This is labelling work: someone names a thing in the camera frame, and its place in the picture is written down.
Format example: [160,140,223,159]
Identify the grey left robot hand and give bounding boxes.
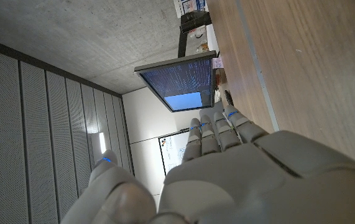
[59,105,355,224]

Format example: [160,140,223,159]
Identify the black remote control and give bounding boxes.
[224,90,234,107]

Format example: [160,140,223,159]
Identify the black computer monitor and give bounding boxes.
[134,50,218,113]

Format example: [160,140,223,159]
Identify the white paper sheets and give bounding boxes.
[206,24,220,53]

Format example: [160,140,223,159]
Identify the wall whiteboard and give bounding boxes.
[158,128,191,177]

